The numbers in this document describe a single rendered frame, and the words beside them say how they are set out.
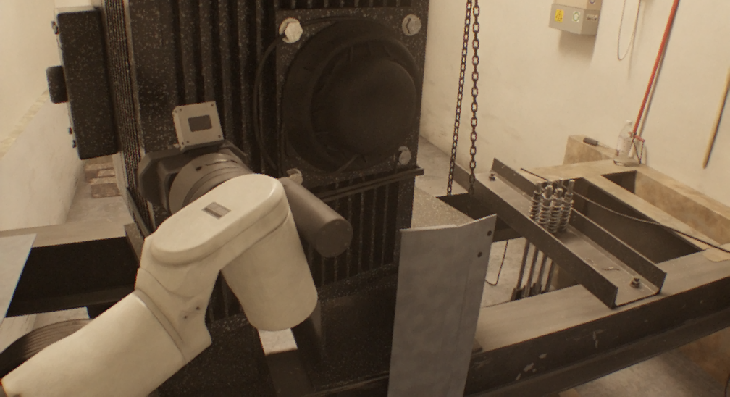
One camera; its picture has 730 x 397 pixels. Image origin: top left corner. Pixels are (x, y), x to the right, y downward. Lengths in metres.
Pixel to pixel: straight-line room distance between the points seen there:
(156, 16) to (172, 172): 0.26
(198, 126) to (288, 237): 0.20
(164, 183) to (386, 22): 0.48
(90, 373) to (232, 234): 0.13
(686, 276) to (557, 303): 0.49
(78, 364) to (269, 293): 0.15
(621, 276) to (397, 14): 1.08
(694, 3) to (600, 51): 0.59
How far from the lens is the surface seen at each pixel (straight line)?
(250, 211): 0.37
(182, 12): 0.73
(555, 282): 2.74
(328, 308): 1.30
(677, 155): 2.58
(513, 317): 1.37
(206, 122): 0.56
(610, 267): 1.68
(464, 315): 1.03
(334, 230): 0.41
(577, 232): 1.82
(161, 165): 0.55
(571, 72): 3.04
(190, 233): 0.37
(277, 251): 0.39
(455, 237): 0.89
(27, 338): 1.50
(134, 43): 0.72
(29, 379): 0.37
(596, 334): 1.63
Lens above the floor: 1.47
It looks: 25 degrees down
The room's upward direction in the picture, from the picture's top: 3 degrees clockwise
